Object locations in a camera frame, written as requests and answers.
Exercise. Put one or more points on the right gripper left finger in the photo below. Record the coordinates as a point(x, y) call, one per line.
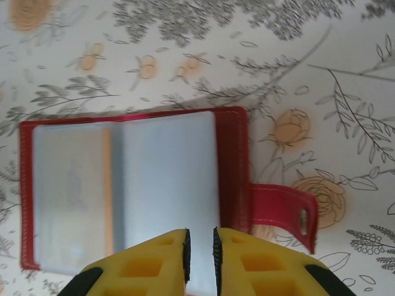
point(139, 271)

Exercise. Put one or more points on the red leather card holder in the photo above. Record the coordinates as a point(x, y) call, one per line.
point(234, 154)

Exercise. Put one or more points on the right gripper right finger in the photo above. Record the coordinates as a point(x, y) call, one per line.
point(262, 271)

